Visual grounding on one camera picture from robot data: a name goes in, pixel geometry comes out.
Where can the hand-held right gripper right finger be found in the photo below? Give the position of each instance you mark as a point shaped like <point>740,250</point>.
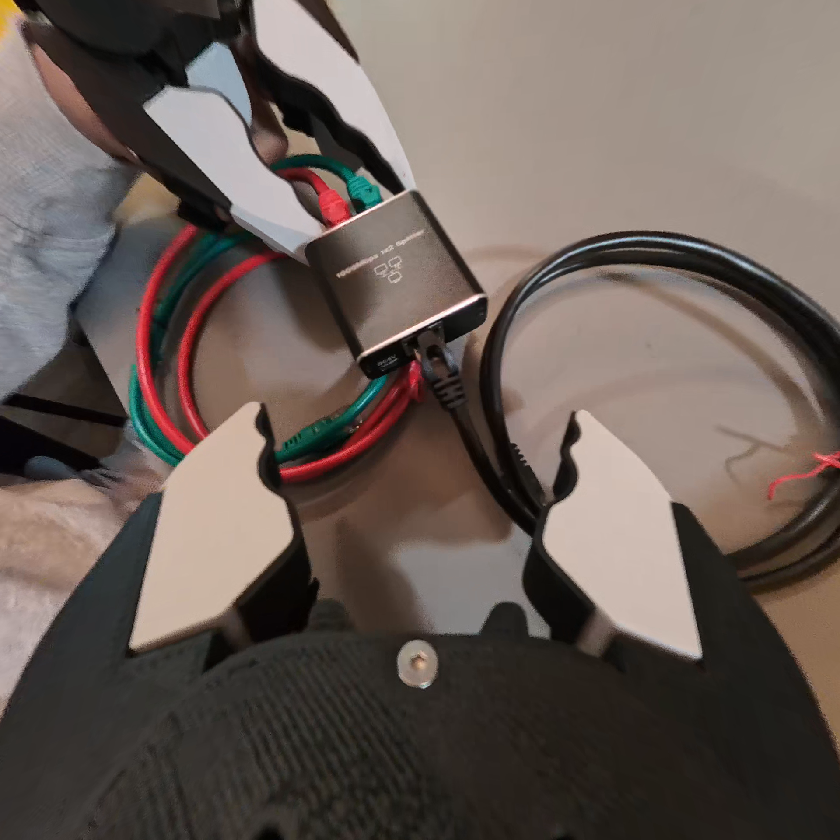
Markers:
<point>617,551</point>

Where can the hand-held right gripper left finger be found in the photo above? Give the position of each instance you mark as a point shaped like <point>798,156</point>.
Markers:
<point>216,538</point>

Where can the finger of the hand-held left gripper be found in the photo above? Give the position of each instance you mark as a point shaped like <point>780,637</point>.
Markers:
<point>210,151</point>
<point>328,65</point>

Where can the black ethernet splitter box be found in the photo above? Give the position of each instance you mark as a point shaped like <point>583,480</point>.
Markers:
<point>394,275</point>

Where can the person's left forearm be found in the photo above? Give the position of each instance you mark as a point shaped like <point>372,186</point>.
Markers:
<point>46,249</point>

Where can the person's left hand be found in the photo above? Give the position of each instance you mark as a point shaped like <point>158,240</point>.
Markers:
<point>72,115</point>

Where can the person's grey hoodie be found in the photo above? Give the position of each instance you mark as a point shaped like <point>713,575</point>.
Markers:
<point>59,558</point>

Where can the red twist tie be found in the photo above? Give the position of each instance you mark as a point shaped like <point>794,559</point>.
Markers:
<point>807,472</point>

